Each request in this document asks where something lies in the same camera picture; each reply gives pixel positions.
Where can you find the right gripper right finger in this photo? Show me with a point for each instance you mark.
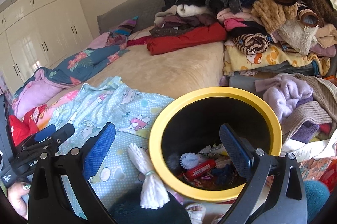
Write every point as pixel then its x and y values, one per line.
pixel 274 191

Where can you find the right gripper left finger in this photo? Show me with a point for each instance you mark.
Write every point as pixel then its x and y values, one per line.
pixel 48 201

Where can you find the red cylindrical candy can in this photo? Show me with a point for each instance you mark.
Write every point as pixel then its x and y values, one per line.
pixel 200 169

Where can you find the yellow rimmed black trash bin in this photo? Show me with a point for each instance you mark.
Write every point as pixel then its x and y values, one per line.
pixel 192 122

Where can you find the left hand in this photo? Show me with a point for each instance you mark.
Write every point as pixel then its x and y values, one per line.
pixel 15 194

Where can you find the red plastic bag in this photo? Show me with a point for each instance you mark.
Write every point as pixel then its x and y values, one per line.
pixel 20 131

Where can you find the pink orange cartoon blanket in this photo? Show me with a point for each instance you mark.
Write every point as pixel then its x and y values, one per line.
pixel 50 110

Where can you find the blue floral quilt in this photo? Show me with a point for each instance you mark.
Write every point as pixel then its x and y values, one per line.
pixel 46 83

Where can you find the light blue cartoon blanket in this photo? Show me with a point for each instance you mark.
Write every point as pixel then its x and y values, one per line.
pixel 131 111

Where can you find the white foam net piece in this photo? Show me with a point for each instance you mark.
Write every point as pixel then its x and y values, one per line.
pixel 189 160

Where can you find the lilac knitted sweater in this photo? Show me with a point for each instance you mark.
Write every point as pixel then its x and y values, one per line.
pixel 283 92

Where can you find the white wardrobe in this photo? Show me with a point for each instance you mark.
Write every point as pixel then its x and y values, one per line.
pixel 37 33

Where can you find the striped purple garment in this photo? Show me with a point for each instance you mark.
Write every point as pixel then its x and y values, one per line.
pixel 119 34

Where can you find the beige bed sheet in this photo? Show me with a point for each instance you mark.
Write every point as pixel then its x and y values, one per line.
pixel 172 74

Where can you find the pile of mixed clothes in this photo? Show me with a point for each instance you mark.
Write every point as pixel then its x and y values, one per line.
pixel 275 36

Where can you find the red folded garment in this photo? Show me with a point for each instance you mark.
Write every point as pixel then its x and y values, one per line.
pixel 199 36

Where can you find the grey padded headboard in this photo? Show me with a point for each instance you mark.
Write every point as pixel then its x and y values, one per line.
pixel 145 10

